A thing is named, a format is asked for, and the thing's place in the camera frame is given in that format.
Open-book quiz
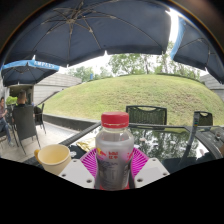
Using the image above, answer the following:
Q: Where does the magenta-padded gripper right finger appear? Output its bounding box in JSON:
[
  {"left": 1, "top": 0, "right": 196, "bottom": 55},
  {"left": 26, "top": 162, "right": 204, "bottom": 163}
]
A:
[{"left": 129, "top": 147, "right": 170, "bottom": 190}]

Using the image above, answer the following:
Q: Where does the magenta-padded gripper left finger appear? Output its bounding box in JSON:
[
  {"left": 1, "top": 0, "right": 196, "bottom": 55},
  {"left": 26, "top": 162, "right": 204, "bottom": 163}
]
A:
[{"left": 58, "top": 148, "right": 98, "bottom": 190}]

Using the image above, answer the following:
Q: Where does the clear red-capped drink bottle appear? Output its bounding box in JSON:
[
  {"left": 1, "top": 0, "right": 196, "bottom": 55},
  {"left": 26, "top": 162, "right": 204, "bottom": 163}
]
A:
[{"left": 94, "top": 111, "right": 135, "bottom": 191}]

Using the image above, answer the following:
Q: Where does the yellow snack packet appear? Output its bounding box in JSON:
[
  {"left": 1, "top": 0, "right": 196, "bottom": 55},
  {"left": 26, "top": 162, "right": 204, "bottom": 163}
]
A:
[{"left": 75, "top": 137, "right": 97, "bottom": 153}]

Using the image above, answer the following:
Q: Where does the dark upright pole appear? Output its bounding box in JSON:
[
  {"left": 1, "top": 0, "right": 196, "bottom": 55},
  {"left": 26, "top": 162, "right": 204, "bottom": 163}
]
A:
[{"left": 179, "top": 111, "right": 202, "bottom": 168}]

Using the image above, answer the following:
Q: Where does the black mesh-back patio chair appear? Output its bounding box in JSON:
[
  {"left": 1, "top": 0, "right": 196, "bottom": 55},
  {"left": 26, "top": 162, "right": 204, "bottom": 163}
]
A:
[
  {"left": 193, "top": 110, "right": 214, "bottom": 127},
  {"left": 125, "top": 105, "right": 168, "bottom": 130}
]

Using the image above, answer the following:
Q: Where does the group of black patio chairs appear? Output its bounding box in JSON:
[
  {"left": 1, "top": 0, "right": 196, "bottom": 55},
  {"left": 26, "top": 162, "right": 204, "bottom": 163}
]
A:
[{"left": 0, "top": 102, "right": 48, "bottom": 156}]

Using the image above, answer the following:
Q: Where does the person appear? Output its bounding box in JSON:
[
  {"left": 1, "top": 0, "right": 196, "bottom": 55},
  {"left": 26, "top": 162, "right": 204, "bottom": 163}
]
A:
[
  {"left": 13, "top": 89, "right": 38, "bottom": 115},
  {"left": 0, "top": 96, "right": 15, "bottom": 147}
]

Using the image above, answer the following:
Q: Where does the navy umbrella with lettered band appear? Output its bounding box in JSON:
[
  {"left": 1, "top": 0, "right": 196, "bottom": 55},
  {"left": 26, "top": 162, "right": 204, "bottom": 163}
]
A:
[{"left": 0, "top": 59, "right": 62, "bottom": 88}]

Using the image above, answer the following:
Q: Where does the navy umbrella with plain band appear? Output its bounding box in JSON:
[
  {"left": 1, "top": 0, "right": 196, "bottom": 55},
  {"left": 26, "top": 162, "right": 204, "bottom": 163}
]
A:
[{"left": 169, "top": 14, "right": 224, "bottom": 85}]

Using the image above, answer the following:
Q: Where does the large navy patio umbrella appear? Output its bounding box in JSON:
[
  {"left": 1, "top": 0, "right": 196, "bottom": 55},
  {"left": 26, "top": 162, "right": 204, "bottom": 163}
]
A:
[{"left": 1, "top": 0, "right": 173, "bottom": 68}]

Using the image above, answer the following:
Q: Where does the cream mug with yellow handle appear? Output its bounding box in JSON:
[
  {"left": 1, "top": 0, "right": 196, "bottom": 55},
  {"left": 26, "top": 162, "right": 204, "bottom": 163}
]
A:
[{"left": 33, "top": 143, "right": 72, "bottom": 176}]

